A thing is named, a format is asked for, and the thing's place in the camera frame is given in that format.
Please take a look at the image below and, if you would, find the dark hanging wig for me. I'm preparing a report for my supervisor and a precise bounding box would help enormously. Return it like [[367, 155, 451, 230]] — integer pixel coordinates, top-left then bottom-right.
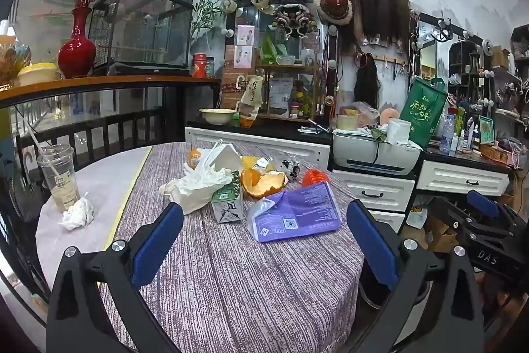
[[354, 52, 380, 110]]

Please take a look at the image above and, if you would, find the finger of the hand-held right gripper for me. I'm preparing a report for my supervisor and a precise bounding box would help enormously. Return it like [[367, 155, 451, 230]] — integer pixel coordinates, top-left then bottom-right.
[[467, 190, 502, 219], [430, 197, 515, 243]]

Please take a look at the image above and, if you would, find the black framed glass cage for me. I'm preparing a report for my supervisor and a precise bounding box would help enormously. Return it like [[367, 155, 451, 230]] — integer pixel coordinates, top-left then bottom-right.
[[88, 0, 195, 76]]

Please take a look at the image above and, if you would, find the cream enamel bowl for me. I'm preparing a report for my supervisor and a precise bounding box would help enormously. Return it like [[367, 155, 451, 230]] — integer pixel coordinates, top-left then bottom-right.
[[199, 108, 239, 126]]

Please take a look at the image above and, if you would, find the clear plastic cup with straw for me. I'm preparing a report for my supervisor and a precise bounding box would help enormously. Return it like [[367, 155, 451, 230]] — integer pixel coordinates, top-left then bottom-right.
[[16, 107, 80, 213]]

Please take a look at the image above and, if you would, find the red ceramic vase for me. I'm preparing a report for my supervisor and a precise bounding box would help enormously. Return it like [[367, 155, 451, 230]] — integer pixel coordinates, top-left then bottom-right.
[[58, 3, 97, 79]]

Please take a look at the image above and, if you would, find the green tote bag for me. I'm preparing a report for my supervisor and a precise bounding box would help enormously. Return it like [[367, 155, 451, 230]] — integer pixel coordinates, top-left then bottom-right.
[[407, 77, 449, 150]]

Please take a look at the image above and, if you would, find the orange peel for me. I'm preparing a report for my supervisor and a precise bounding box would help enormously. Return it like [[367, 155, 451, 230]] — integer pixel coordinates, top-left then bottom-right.
[[240, 168, 289, 200]]

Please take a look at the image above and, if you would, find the purple plastic packet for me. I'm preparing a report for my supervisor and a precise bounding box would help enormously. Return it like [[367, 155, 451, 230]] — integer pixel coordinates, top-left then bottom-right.
[[247, 183, 343, 243]]

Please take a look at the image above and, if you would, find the clear wrapper with black print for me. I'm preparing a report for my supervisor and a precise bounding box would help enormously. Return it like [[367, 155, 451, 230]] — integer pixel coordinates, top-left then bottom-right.
[[281, 156, 303, 180]]

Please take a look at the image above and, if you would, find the orange bristly ball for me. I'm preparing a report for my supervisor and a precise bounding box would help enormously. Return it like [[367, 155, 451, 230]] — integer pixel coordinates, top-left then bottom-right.
[[302, 169, 330, 188]]

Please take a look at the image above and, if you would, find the wooden shelf rack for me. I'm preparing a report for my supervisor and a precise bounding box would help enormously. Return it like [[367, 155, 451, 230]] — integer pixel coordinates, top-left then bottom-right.
[[255, 64, 321, 120]]

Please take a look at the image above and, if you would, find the yellow bowl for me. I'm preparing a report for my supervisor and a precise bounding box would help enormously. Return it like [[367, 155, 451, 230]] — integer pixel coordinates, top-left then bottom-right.
[[17, 63, 61, 87]]

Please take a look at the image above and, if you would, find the beige paper bag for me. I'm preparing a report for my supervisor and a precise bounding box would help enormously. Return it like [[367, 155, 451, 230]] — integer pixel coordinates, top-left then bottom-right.
[[240, 75, 264, 118]]

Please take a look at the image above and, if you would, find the pink round sponge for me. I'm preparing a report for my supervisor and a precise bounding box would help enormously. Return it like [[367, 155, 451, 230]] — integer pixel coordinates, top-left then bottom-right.
[[379, 108, 400, 126]]

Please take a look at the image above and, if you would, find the white printer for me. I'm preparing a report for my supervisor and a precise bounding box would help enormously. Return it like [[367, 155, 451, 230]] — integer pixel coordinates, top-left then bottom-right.
[[333, 128, 423, 176]]

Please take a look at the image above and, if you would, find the brown printed box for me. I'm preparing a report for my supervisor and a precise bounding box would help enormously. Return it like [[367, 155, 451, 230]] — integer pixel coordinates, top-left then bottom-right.
[[221, 43, 257, 110]]

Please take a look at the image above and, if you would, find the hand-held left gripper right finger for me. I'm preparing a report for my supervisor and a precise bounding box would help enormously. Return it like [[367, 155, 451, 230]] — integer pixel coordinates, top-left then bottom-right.
[[346, 199, 486, 353]]

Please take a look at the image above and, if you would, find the white drawer cabinet black handle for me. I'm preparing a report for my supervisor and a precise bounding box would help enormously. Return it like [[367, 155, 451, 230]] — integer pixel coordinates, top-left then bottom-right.
[[417, 160, 511, 197]]

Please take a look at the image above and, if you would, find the row of brown hair extensions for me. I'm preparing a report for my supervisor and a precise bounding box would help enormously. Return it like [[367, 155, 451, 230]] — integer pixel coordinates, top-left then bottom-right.
[[338, 0, 411, 44]]

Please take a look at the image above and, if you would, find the ornate beaded headpiece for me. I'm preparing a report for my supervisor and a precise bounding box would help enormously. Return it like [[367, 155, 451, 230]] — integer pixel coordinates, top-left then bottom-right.
[[273, 3, 317, 39]]

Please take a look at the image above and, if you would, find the crumpled white tissue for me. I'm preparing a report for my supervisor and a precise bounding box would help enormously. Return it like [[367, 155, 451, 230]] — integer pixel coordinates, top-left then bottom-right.
[[59, 193, 95, 232]]

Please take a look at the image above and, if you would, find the clear water bottle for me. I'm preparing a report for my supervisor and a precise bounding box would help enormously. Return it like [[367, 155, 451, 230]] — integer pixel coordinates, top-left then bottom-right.
[[439, 114, 456, 154]]

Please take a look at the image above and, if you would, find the green and white milk carton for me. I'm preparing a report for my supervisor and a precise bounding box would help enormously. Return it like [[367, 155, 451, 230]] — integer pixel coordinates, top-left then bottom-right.
[[212, 171, 244, 224]]

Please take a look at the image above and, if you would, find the wooden topped black railing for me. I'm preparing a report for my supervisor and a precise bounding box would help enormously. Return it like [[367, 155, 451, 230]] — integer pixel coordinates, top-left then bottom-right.
[[0, 75, 222, 176]]

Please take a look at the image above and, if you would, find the teal framed picture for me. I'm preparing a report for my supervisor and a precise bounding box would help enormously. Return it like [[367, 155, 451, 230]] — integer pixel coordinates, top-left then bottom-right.
[[478, 115, 496, 145]]

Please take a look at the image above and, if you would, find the white face mask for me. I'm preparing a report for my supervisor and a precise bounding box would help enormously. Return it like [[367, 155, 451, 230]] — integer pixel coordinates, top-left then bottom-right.
[[199, 139, 244, 174]]

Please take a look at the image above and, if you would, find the orange and white drink bottle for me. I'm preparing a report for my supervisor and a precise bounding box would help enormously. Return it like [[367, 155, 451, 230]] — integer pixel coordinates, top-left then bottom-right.
[[188, 148, 261, 172]]

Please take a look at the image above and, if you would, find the white paper roll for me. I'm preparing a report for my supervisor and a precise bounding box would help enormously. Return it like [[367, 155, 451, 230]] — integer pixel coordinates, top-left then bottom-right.
[[387, 118, 412, 147]]

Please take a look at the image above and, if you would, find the red fur-trimmed hat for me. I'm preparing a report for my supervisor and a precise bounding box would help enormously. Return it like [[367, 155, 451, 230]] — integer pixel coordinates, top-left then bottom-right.
[[314, 0, 354, 24]]

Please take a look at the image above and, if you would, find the white drawer unit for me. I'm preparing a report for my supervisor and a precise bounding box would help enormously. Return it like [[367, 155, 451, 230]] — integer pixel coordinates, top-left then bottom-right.
[[331, 169, 416, 235]]

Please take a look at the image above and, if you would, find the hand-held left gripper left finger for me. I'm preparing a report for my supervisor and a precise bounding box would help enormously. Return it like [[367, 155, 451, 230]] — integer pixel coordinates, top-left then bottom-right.
[[46, 203, 184, 353]]

